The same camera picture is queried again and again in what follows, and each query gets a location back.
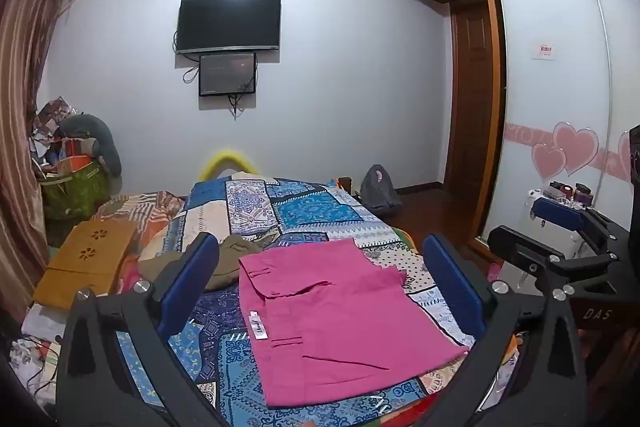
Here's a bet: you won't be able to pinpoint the grey backpack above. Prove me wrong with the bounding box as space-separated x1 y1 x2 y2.
359 164 402 215

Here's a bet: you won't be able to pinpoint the grey plush pillow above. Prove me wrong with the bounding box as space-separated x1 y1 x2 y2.
59 113 122 178

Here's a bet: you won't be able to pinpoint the small black monitor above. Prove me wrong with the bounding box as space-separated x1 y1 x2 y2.
198 52 258 98

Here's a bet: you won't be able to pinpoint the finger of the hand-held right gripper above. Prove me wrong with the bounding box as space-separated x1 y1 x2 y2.
531 197 633 253
487 226 623 289

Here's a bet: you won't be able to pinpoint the white heart-print sliding door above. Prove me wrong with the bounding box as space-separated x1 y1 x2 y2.
487 0 640 258

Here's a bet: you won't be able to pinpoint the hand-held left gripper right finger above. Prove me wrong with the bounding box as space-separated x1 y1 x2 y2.
415 233 588 427

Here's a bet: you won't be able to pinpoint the green bag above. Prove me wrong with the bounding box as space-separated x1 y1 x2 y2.
40 159 111 222

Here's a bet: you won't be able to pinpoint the yellow foam tube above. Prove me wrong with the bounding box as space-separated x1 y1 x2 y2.
200 149 257 182

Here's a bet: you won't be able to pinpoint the pink pants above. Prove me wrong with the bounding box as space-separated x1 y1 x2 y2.
238 239 473 409

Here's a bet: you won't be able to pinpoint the brown wooden door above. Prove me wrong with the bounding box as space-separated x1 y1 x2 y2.
444 2 493 198

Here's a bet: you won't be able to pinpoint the striped brown curtain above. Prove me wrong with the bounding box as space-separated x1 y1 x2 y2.
0 0 78 323

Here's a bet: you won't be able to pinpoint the mustard yellow folded cloth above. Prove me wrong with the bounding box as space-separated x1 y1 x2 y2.
32 219 141 310

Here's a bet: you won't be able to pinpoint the black wall television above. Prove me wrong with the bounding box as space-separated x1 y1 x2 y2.
176 0 282 56

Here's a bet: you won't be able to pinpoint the olive green garment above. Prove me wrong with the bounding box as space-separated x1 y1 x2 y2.
138 234 281 292

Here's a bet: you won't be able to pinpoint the patterned paper clutter pile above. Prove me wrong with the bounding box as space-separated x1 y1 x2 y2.
31 96 77 158

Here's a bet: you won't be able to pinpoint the pile of papers and cables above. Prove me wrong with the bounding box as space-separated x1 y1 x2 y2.
7 302 68 408

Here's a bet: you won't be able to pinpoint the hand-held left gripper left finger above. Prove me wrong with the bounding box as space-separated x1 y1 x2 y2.
55 232 236 427

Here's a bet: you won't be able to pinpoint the blue patchwork blanket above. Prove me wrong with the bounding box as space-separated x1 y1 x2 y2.
115 177 526 427

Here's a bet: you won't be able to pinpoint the white appliance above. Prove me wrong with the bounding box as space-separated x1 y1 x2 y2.
522 189 598 260

